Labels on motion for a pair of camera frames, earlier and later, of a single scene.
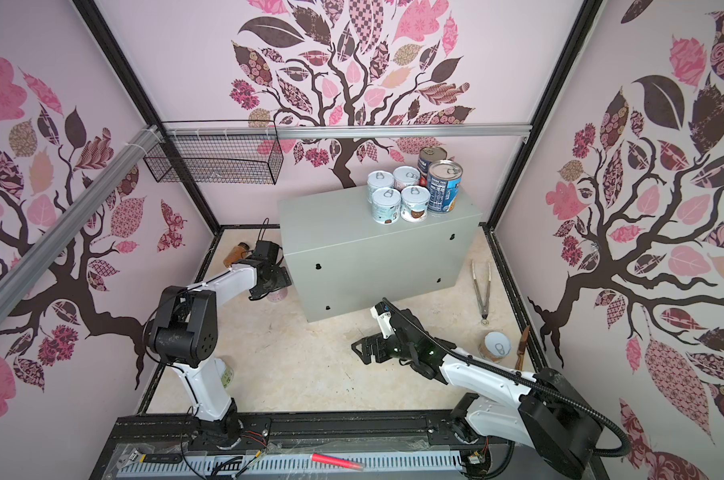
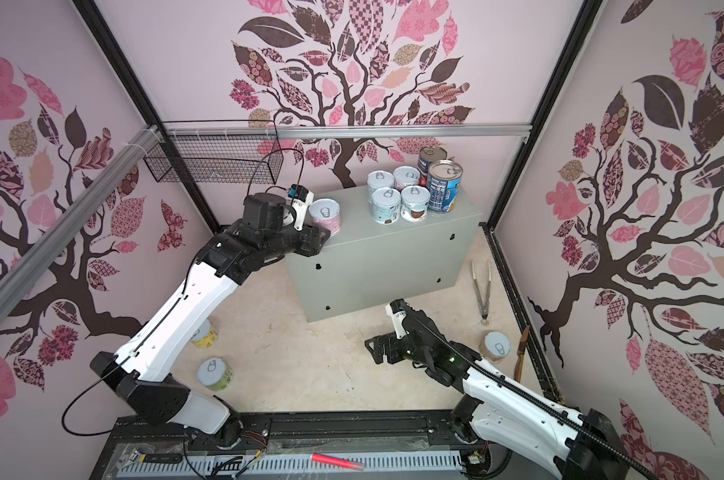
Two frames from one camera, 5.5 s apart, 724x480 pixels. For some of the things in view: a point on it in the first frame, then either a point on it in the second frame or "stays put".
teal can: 377,180 stays put
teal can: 386,205 stays put
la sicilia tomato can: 427,156 stays put
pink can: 278,295 → 327,214
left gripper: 281,281 → 312,242
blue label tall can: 444,183 stays put
